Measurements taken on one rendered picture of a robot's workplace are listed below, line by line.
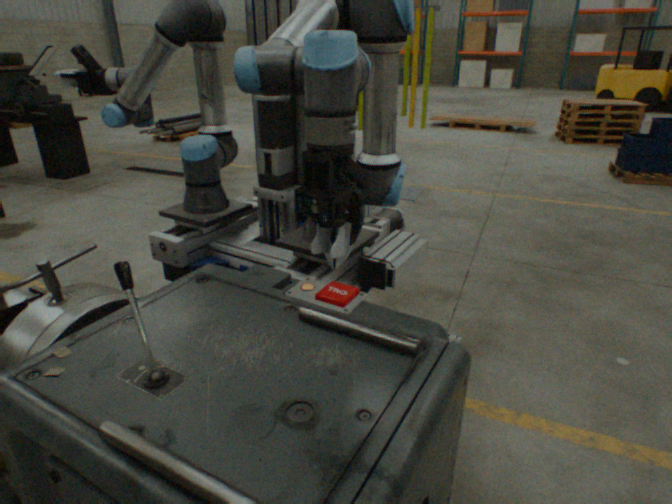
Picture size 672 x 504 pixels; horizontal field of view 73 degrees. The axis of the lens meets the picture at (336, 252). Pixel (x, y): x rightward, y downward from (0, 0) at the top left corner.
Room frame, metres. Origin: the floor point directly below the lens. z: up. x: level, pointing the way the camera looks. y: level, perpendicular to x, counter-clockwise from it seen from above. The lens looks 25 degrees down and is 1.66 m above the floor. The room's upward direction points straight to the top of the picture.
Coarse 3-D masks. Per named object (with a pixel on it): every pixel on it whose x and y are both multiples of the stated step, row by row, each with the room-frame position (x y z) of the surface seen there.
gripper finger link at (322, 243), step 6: (318, 228) 0.69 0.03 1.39; (324, 228) 0.70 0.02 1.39; (330, 228) 0.70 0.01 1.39; (336, 228) 0.71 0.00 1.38; (318, 234) 0.68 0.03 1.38; (324, 234) 0.70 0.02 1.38; (330, 234) 0.70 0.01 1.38; (318, 240) 0.68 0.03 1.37; (324, 240) 0.70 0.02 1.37; (330, 240) 0.70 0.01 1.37; (312, 246) 0.67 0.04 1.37; (318, 246) 0.68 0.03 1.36; (324, 246) 0.69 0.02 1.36; (330, 246) 0.70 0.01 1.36; (312, 252) 0.67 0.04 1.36; (318, 252) 0.68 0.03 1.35; (324, 252) 0.69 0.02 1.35; (330, 258) 0.70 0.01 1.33; (330, 264) 0.70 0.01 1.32
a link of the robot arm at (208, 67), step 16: (208, 0) 1.56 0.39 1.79; (224, 16) 1.63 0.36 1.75; (208, 32) 1.55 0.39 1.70; (192, 48) 1.59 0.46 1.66; (208, 48) 1.57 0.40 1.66; (208, 64) 1.57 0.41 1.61; (208, 80) 1.57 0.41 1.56; (208, 96) 1.57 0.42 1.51; (224, 96) 1.61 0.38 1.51; (208, 112) 1.57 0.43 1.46; (224, 112) 1.60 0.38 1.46; (208, 128) 1.56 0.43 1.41; (224, 128) 1.58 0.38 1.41; (224, 144) 1.56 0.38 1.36
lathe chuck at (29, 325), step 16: (64, 288) 0.77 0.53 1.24; (80, 288) 0.77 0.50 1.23; (96, 288) 0.78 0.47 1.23; (112, 288) 0.81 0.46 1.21; (32, 304) 0.72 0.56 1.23; (48, 304) 0.71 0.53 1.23; (64, 304) 0.71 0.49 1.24; (16, 320) 0.69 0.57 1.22; (32, 320) 0.68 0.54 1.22; (48, 320) 0.67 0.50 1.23; (16, 336) 0.66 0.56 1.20; (32, 336) 0.65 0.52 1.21; (0, 352) 0.64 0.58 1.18; (16, 352) 0.63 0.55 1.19; (0, 368) 0.62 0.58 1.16
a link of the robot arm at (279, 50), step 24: (312, 0) 1.06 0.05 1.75; (336, 0) 1.10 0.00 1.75; (288, 24) 0.91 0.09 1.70; (312, 24) 0.96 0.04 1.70; (336, 24) 1.09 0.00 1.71; (240, 48) 0.81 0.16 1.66; (264, 48) 0.80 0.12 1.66; (288, 48) 0.79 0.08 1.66; (240, 72) 0.79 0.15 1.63; (264, 72) 0.78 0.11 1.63; (288, 72) 0.77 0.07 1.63
